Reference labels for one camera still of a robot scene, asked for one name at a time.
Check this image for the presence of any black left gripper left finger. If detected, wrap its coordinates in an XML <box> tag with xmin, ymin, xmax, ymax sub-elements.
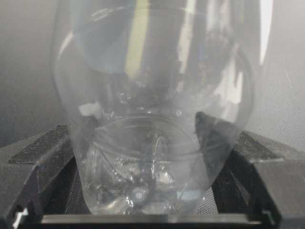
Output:
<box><xmin>0</xmin><ymin>123</ymin><xmax>100</xmax><ymax>229</ymax></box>

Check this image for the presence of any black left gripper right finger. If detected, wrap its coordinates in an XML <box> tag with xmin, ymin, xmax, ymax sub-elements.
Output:
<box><xmin>194</xmin><ymin>111</ymin><xmax>305</xmax><ymax>229</ymax></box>

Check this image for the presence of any clear plastic bottle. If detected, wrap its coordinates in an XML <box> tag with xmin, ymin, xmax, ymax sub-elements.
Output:
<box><xmin>52</xmin><ymin>0</ymin><xmax>273</xmax><ymax>215</ymax></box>

